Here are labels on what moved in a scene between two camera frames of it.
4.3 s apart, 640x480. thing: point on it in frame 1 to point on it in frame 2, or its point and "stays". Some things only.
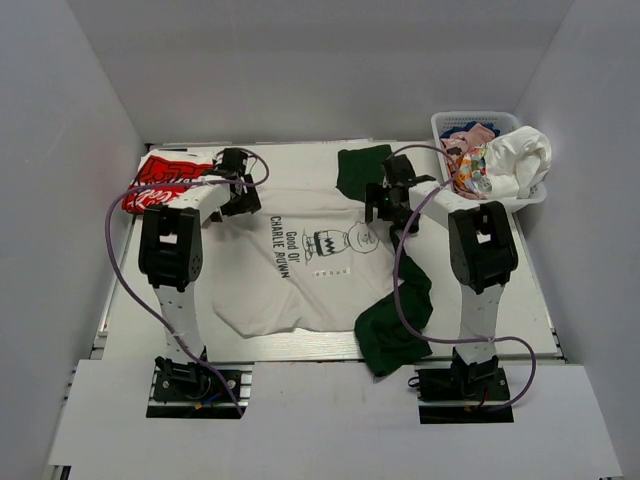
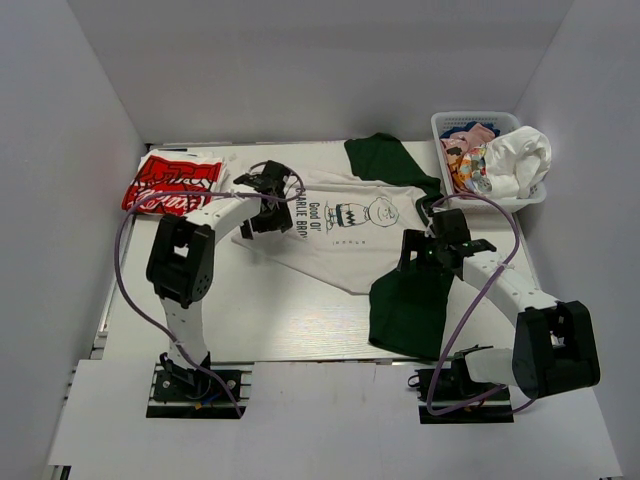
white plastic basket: (442, 122) stays
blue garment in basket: (488, 125) stays
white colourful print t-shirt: (512, 164) stays
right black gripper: (380, 206) to (413, 251)
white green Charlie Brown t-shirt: (305, 256) to (346, 232)
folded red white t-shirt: (160, 176) stays
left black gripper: (245, 201) to (273, 217)
